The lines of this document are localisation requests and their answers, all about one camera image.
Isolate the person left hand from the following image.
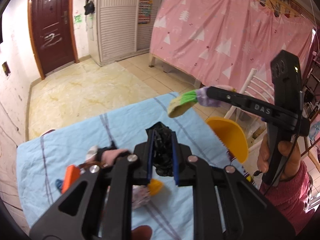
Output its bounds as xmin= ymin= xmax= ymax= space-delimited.
xmin=131 ymin=225 xmax=152 ymax=240

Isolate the white metal chair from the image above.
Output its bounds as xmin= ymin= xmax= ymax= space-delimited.
xmin=224 ymin=65 xmax=274 ymax=130

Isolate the green purple striped sock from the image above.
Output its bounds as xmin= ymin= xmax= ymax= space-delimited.
xmin=167 ymin=87 xmax=221 ymax=118

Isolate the colourful wall chart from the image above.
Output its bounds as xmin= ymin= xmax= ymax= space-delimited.
xmin=138 ymin=0 xmax=153 ymax=24

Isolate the orange cardboard box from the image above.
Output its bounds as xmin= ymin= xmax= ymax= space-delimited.
xmin=61 ymin=165 xmax=81 ymax=193

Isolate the pink curtain with trees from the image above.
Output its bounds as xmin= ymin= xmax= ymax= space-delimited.
xmin=150 ymin=0 xmax=313 ymax=89

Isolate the dark red door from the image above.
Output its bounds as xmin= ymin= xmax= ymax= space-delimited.
xmin=28 ymin=0 xmax=79 ymax=79

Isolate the black hanging bag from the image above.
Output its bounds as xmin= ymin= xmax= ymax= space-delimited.
xmin=84 ymin=1 xmax=95 ymax=16

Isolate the black plastic bag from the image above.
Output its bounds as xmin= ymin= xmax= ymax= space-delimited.
xmin=146 ymin=122 xmax=173 ymax=177

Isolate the white louvered wardrobe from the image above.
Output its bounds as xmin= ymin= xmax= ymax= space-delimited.
xmin=96 ymin=0 xmax=162 ymax=66

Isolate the blue crumpled sock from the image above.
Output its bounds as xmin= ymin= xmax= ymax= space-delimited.
xmin=55 ymin=179 xmax=63 ymax=193

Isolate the small yellow plastic cup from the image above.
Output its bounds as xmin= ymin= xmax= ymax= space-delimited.
xmin=147 ymin=179 xmax=164 ymax=196

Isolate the yellow plastic bin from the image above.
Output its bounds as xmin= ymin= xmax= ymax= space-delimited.
xmin=206 ymin=116 xmax=249 ymax=164

